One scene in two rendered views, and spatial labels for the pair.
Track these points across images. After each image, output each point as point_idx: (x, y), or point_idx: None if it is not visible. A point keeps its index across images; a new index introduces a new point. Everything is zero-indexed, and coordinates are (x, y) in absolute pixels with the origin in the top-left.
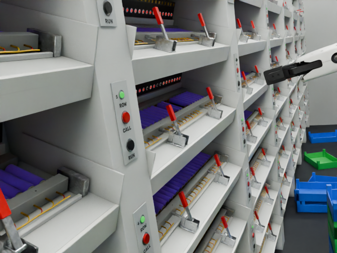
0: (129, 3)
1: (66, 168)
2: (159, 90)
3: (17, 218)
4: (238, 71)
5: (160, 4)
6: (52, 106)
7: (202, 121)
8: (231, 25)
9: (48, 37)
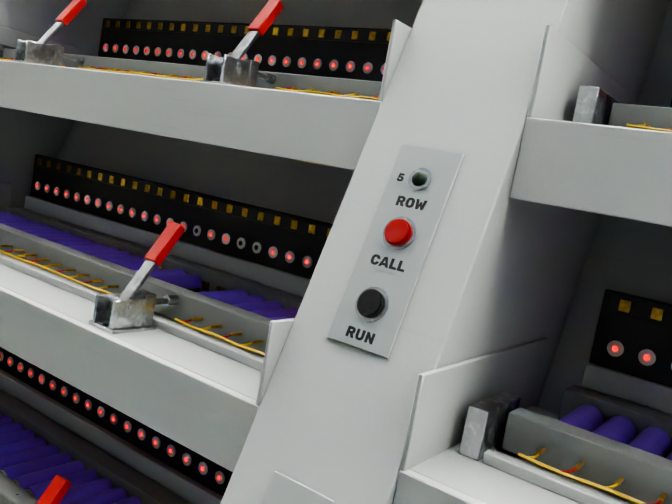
0: (252, 44)
1: None
2: (243, 260)
3: None
4: (446, 254)
5: (381, 42)
6: None
7: (79, 302)
8: (465, 19)
9: None
